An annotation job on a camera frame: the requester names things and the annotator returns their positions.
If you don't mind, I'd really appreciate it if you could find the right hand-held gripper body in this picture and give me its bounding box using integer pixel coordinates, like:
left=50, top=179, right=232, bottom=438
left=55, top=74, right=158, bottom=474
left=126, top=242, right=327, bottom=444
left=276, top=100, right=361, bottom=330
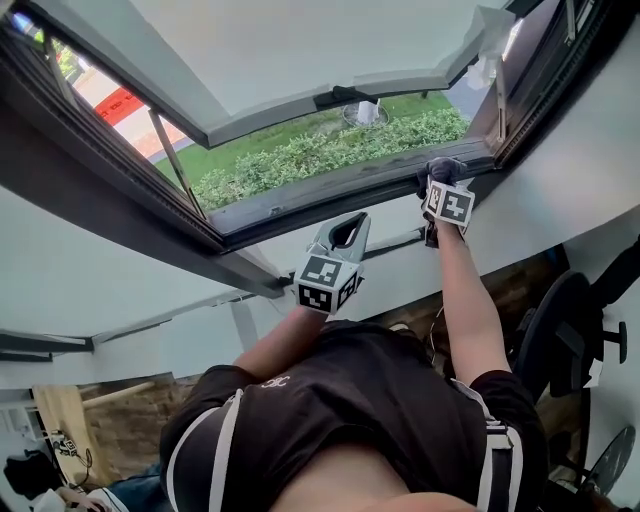
left=421, top=179, right=476, bottom=249

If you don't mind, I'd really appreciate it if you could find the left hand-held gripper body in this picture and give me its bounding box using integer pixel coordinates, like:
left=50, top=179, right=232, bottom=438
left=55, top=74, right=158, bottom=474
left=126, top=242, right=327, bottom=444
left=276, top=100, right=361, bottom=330
left=293, top=211, right=372, bottom=316

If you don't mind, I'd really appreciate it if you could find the dark grey cloth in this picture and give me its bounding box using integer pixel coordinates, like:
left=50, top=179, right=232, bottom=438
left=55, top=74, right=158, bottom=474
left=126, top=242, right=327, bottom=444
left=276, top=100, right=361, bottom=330
left=415, top=156, right=469, bottom=199

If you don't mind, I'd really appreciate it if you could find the dark window frame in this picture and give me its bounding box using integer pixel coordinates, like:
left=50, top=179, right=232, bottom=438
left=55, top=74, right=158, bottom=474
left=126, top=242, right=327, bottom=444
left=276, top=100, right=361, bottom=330
left=0, top=0, right=636, bottom=300

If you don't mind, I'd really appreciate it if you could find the person's left forearm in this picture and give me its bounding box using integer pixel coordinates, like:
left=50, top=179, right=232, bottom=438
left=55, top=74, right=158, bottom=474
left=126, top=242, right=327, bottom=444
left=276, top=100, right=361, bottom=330
left=232, top=304, right=332, bottom=382

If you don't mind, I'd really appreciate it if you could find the person's right forearm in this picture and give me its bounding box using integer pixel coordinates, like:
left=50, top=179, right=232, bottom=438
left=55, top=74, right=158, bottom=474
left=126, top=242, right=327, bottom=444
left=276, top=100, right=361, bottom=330
left=433, top=218, right=512, bottom=387

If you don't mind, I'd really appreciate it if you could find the open window sash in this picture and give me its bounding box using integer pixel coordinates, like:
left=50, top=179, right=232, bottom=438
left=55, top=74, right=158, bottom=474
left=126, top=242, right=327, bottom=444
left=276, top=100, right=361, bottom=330
left=29, top=0, right=517, bottom=150

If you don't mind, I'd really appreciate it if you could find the person's black shirt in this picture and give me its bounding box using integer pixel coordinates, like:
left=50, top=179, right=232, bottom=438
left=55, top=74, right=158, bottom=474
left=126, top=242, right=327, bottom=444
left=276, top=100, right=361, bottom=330
left=159, top=319, right=550, bottom=512

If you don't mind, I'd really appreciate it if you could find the white tree trunk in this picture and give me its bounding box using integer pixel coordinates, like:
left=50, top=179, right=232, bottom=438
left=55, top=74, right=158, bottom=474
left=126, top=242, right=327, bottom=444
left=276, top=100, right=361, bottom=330
left=341, top=98, right=391, bottom=127

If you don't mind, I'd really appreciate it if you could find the green hedge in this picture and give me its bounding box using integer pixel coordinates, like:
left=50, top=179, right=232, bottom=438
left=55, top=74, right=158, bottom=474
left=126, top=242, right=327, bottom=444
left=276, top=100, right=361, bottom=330
left=191, top=106, right=472, bottom=212

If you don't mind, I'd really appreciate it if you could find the black office chair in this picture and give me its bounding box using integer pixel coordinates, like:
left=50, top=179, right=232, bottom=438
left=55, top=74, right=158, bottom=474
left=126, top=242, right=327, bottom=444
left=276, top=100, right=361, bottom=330
left=513, top=269, right=629, bottom=402

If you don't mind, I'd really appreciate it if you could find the white crumpled plastic film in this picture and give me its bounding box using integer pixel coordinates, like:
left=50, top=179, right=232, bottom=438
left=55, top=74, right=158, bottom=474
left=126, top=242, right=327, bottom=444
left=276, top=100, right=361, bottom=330
left=460, top=4, right=517, bottom=92

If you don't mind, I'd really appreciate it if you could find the wooden stick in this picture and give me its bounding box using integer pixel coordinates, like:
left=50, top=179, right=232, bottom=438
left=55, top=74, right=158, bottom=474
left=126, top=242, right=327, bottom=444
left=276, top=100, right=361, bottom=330
left=81, top=380, right=156, bottom=410

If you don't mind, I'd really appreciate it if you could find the red banner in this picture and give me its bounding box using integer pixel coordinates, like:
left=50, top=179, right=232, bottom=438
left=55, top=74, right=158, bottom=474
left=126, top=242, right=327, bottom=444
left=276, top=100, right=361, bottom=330
left=93, top=86, right=147, bottom=122

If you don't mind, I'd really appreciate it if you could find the beige wooden board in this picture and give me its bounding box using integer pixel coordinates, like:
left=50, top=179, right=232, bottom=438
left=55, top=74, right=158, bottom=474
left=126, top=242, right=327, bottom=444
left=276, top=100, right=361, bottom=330
left=31, top=383, right=112, bottom=487

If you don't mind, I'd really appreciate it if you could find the black floor fan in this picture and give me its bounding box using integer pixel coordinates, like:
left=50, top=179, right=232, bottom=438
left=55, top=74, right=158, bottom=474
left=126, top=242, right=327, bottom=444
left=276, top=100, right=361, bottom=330
left=581, top=424, right=637, bottom=497

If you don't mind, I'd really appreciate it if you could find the spare hand-held gripper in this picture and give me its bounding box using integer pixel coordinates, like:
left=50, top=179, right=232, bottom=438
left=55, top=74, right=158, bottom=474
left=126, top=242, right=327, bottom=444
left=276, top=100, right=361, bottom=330
left=48, top=428, right=82, bottom=457

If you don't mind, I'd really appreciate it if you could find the black bag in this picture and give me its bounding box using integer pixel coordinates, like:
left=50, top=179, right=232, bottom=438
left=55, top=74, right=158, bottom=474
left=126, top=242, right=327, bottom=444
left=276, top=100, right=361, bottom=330
left=2, top=448, right=62, bottom=502

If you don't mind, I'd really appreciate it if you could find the white cable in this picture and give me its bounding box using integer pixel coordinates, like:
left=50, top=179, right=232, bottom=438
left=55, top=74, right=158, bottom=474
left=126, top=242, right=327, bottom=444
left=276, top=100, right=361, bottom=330
left=426, top=304, right=447, bottom=369

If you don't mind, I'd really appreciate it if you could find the black window handle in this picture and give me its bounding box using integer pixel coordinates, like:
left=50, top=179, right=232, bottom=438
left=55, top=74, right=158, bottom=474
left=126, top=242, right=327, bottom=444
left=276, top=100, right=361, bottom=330
left=313, top=85, right=380, bottom=109

